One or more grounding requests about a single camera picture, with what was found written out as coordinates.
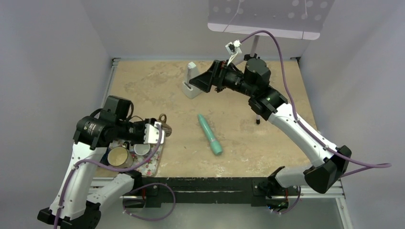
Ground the perforated white panel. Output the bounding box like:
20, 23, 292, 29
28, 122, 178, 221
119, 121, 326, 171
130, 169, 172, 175
208, 0, 334, 41

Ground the aluminium frame rail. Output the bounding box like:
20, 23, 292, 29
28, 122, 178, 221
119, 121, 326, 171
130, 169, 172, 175
88, 76, 350, 214

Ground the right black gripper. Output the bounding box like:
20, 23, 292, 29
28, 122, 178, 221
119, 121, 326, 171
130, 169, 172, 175
189, 60, 256, 97

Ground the floral tray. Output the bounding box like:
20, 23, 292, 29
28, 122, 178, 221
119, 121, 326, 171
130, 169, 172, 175
107, 141, 163, 177

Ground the brown striped mug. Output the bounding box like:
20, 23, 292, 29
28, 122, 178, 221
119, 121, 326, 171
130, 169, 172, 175
158, 113, 172, 137

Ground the purple tripod stand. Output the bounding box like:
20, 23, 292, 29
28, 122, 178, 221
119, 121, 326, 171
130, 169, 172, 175
249, 35, 261, 125

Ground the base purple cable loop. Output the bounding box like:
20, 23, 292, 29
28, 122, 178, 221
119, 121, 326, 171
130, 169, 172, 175
122, 182, 176, 221

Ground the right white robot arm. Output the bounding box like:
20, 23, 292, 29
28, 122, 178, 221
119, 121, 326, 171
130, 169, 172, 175
189, 58, 352, 194

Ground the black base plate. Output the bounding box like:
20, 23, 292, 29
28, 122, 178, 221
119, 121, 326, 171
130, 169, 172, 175
124, 177, 298, 209

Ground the teal cylindrical bottle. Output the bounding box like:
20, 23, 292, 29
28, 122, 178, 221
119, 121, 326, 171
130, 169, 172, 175
197, 114, 223, 156

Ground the white metronome-shaped object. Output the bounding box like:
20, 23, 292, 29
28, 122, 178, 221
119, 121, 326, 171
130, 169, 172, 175
181, 62, 203, 100

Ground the cream mug black handle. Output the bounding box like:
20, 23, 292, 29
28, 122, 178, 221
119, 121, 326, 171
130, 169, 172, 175
107, 141, 134, 168

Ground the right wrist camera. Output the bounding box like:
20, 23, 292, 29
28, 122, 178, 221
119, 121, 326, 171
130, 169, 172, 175
225, 40, 242, 66

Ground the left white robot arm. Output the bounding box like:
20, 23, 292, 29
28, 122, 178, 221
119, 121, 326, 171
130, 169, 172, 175
37, 95, 164, 229

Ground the blue-grey mug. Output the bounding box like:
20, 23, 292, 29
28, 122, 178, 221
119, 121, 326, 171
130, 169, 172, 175
133, 144, 151, 156

